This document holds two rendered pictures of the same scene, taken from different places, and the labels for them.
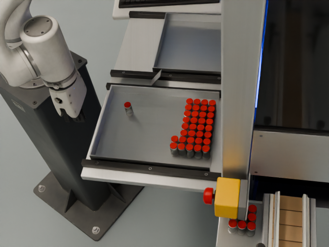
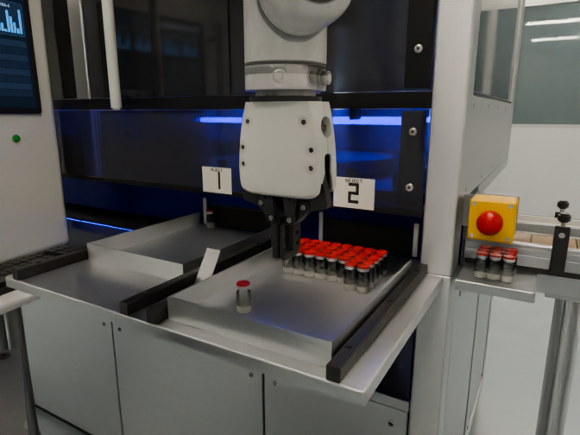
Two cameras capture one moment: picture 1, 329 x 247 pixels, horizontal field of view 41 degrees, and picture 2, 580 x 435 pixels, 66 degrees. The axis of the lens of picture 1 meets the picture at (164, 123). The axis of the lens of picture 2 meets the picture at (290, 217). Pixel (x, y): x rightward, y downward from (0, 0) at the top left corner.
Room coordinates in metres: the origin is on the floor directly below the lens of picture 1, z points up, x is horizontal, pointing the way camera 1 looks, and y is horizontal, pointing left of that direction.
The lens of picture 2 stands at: (0.63, 0.69, 1.17)
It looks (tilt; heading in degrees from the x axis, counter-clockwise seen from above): 13 degrees down; 281
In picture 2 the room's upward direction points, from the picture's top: straight up
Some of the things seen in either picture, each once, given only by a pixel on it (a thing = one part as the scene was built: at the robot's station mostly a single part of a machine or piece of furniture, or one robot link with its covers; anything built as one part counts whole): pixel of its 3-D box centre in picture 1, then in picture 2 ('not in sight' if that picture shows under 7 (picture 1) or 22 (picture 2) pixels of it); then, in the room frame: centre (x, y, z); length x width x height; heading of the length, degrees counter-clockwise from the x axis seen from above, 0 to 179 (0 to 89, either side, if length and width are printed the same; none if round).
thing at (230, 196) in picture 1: (230, 198); (493, 217); (0.43, -0.12, 0.99); 0.08 x 0.07 x 0.07; 71
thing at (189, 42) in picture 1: (209, 44); (192, 240); (1.03, -0.20, 0.90); 0.34 x 0.26 x 0.04; 71
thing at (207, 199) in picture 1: (211, 196); (489, 222); (0.44, -0.08, 0.99); 0.04 x 0.04 x 0.04; 71
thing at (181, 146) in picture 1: (186, 127); (325, 267); (0.71, -0.06, 0.90); 0.18 x 0.02 x 0.05; 161
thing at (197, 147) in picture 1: (201, 128); (336, 259); (0.70, -0.10, 0.90); 0.18 x 0.02 x 0.05; 161
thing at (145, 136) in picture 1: (156, 126); (302, 286); (0.74, 0.02, 0.90); 0.34 x 0.26 x 0.04; 71
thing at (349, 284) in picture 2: (175, 142); (350, 276); (0.67, -0.02, 0.90); 0.02 x 0.02 x 0.05
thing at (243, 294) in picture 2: (129, 109); (243, 298); (0.82, 0.10, 0.90); 0.02 x 0.02 x 0.04
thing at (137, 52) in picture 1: (181, 88); (236, 274); (0.89, -0.08, 0.87); 0.70 x 0.48 x 0.02; 161
